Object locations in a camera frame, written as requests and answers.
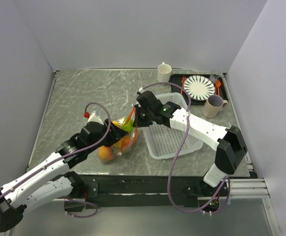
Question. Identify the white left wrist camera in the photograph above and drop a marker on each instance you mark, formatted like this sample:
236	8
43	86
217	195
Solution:
93	117

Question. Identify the orange plastic fork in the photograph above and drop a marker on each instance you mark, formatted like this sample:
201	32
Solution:
182	84

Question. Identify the yellow bell pepper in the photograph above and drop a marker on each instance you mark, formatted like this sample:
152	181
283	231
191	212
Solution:
118	144

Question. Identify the orange yellow mango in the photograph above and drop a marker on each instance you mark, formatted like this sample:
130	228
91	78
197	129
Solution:
119	122

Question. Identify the orange plastic spoon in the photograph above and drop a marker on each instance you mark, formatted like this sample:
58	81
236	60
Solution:
217	85

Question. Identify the white ceramic mug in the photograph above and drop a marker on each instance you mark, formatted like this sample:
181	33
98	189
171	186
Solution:
164	72

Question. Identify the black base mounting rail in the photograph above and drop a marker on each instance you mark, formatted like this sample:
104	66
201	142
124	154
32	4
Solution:
139	191

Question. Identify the green apple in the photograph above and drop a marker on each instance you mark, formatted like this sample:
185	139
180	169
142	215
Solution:
128	127

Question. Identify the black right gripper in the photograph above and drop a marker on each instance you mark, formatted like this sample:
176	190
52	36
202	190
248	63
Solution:
138	122

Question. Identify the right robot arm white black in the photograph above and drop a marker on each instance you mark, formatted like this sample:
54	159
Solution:
228	143

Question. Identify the beige mug purple inside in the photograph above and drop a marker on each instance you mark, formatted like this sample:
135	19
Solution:
213	105

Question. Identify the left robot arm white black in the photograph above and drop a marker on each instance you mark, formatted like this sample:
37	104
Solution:
53	178

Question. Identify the peach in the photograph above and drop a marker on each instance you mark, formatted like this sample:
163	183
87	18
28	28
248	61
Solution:
126	142
105	154

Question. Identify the aluminium extrusion frame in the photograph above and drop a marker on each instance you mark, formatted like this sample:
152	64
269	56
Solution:
116	90

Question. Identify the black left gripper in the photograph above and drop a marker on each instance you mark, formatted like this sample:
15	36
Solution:
115	134

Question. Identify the white plastic perforated basket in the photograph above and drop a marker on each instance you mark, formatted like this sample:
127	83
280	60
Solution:
163	142

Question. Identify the black rectangular tray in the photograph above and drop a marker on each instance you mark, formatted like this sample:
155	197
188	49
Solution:
176	79

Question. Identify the black white striped plate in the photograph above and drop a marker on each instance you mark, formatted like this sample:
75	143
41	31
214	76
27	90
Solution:
199	87

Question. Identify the clear zip bag orange zipper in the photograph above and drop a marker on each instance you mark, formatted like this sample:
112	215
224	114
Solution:
118	151

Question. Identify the clear glass cup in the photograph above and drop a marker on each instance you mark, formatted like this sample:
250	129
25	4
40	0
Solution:
214	75

